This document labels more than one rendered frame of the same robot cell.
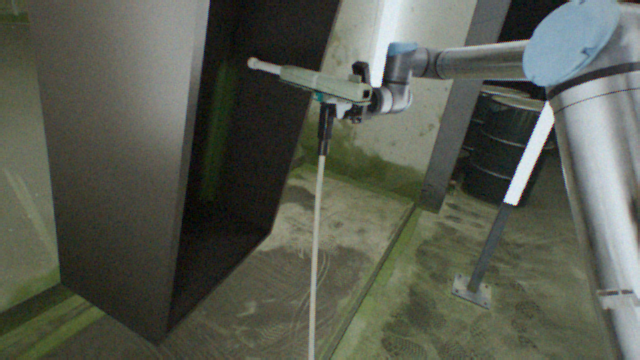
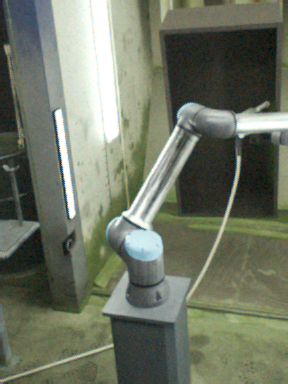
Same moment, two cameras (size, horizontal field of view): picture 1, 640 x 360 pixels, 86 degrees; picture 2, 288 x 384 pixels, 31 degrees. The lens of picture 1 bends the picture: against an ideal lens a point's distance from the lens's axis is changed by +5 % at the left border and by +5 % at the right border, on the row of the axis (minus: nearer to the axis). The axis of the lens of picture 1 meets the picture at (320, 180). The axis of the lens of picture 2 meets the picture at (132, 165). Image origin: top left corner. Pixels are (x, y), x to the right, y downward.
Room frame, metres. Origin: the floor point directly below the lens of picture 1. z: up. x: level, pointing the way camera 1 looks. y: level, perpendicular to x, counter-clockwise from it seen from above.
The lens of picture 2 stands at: (0.10, -2.47, 1.94)
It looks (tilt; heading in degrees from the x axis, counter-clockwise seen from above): 21 degrees down; 85
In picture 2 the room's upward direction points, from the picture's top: 5 degrees counter-clockwise
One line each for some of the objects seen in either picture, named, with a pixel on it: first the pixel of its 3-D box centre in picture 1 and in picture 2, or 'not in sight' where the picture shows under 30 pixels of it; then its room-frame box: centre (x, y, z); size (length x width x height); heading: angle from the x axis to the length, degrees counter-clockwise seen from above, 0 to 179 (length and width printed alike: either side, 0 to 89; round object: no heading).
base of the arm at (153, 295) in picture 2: not in sight; (147, 284); (0.27, -0.65, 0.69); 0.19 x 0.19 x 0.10
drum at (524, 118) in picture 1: (508, 152); not in sight; (2.89, -1.64, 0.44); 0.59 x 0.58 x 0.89; 170
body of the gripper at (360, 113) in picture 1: (357, 104); (262, 134); (0.97, -0.08, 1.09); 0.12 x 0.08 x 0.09; 138
